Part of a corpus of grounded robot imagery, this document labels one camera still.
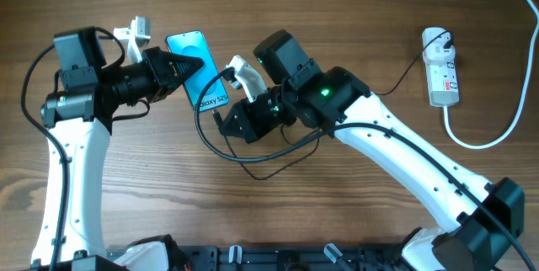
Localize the Galaxy smartphone with teal screen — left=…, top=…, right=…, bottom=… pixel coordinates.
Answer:
left=165, top=30, right=229, bottom=112

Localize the black USB charging cable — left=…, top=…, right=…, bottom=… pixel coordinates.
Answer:
left=211, top=29, right=456, bottom=181

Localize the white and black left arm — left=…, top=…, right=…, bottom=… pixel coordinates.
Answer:
left=28, top=26, right=204, bottom=270

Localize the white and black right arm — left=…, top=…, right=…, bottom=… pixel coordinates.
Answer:
left=219, top=30, right=524, bottom=270

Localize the white power strip socket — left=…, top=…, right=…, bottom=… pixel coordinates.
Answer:
left=422, top=27, right=460, bottom=107

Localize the white USB charger adapter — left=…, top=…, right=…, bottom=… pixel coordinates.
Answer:
left=423, top=39, right=456, bottom=65

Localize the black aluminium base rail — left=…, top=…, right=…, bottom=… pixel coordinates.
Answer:
left=180, top=244, right=410, bottom=271

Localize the white power strip cord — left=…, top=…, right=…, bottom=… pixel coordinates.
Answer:
left=441, top=0, right=539, bottom=151

